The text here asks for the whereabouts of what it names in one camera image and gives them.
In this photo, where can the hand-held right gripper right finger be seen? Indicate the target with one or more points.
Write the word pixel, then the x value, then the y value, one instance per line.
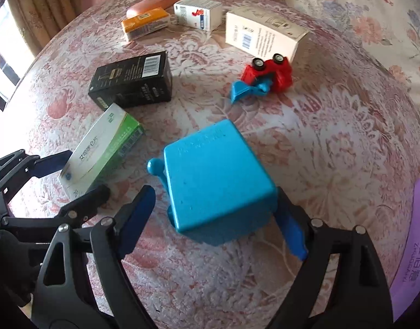
pixel 292 233

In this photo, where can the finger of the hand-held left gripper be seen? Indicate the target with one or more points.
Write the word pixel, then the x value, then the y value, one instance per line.
pixel 52 165
pixel 88 201

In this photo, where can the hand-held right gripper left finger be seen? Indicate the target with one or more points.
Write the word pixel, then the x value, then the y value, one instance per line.
pixel 138 219

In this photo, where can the green and white medicine box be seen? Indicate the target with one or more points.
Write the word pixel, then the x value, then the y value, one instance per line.
pixel 97 147

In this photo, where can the blue plastic toy block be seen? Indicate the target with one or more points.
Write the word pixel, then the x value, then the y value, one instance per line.
pixel 216 181

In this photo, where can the black cardboard box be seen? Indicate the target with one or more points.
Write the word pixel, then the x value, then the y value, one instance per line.
pixel 127 78

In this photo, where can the purple cardboard container box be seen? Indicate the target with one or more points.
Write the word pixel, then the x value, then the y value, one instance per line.
pixel 415 246

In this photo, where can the red toy car blue shovel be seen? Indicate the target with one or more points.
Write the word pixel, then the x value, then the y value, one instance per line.
pixel 281 75

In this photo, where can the orange and white box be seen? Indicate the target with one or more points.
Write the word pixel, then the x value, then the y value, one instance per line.
pixel 144 22

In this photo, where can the beige cardboard box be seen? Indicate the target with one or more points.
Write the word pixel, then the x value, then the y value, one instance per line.
pixel 261 24

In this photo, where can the pink lace tablecloth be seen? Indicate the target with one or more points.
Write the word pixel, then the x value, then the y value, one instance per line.
pixel 333 126

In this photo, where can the window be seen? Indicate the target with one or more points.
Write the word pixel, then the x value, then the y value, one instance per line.
pixel 2 51

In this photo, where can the beige floral curtain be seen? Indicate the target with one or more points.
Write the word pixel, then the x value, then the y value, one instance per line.
pixel 42 10

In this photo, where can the pink oblong case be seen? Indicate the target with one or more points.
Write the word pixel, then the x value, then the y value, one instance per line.
pixel 155 1

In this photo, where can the white medicine box red print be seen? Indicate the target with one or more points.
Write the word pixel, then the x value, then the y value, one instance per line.
pixel 199 13

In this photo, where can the floral blanket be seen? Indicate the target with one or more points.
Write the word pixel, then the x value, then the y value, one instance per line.
pixel 350 7

